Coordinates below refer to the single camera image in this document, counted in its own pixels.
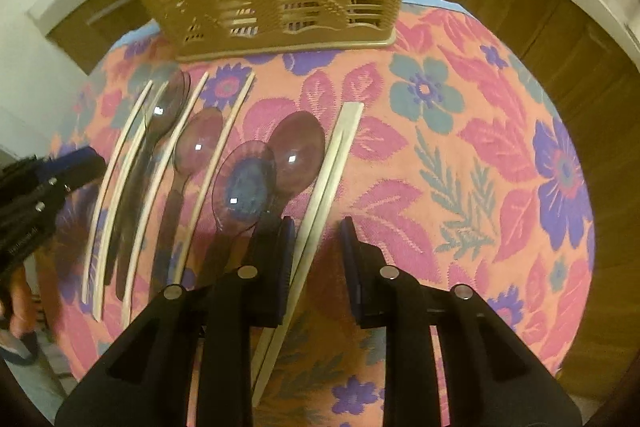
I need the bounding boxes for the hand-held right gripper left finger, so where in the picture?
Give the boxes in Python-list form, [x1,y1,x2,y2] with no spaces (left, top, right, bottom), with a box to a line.
[55,216,296,427]

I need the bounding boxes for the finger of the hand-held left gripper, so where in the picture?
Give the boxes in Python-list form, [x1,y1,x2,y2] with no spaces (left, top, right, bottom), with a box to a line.
[0,146,103,195]
[0,155,109,248]

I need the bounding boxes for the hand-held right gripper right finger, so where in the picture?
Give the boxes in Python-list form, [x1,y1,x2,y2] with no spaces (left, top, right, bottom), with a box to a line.
[339,217,583,427]

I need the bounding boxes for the purple translucent plastic spoon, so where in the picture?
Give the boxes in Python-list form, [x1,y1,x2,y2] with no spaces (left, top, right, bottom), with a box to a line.
[149,108,224,293]
[197,141,277,293]
[105,71,192,303]
[250,111,327,243]

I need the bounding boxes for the person's left hand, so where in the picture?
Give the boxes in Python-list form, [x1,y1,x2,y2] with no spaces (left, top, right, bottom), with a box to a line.
[0,264,38,339]

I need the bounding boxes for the floral pink cloth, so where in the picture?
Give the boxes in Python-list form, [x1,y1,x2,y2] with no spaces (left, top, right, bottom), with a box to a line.
[35,0,598,427]

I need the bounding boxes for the silver cabinet handle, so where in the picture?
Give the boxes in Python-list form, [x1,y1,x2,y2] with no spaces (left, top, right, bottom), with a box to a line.
[85,0,138,28]

